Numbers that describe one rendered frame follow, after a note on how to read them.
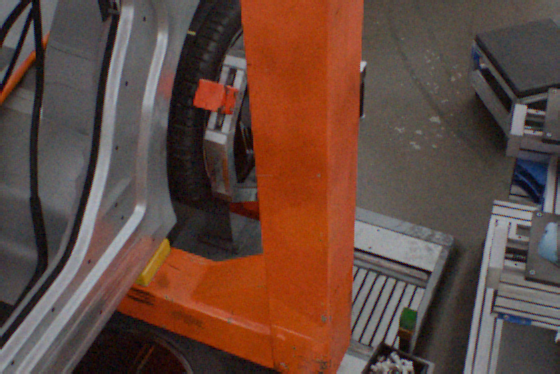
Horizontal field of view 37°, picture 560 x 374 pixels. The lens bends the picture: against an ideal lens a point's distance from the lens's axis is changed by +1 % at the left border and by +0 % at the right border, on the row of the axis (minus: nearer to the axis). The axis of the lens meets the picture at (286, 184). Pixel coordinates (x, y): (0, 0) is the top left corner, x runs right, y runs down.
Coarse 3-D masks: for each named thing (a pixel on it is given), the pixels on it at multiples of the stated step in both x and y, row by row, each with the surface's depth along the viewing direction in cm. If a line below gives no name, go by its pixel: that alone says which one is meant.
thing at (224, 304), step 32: (192, 256) 226; (256, 256) 210; (160, 288) 219; (192, 288) 219; (224, 288) 208; (256, 288) 199; (160, 320) 227; (192, 320) 219; (224, 320) 212; (256, 320) 210; (256, 352) 217
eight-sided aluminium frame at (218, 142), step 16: (240, 48) 218; (224, 64) 215; (240, 64) 214; (224, 80) 215; (240, 80) 214; (240, 96) 217; (208, 128) 216; (224, 128) 215; (208, 144) 218; (224, 144) 215; (208, 160) 223; (224, 160) 220; (224, 176) 225; (224, 192) 230; (240, 192) 235; (256, 192) 248
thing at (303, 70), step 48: (240, 0) 136; (288, 0) 132; (336, 0) 131; (288, 48) 139; (336, 48) 138; (288, 96) 146; (336, 96) 146; (288, 144) 155; (336, 144) 155; (288, 192) 165; (336, 192) 165; (288, 240) 177; (336, 240) 176; (288, 288) 189; (336, 288) 189; (288, 336) 203; (336, 336) 204
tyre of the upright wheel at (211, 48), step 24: (216, 0) 221; (192, 24) 216; (216, 24) 215; (240, 24) 224; (192, 48) 214; (216, 48) 214; (192, 72) 212; (192, 96) 212; (192, 120) 214; (168, 144) 218; (192, 144) 217; (168, 168) 222; (192, 168) 221; (192, 192) 227
